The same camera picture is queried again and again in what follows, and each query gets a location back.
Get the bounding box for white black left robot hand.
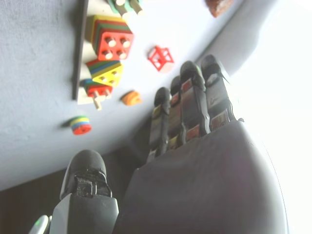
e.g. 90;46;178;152
28;54;290;234

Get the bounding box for striped round disc stack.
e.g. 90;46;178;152
63;116;93;136

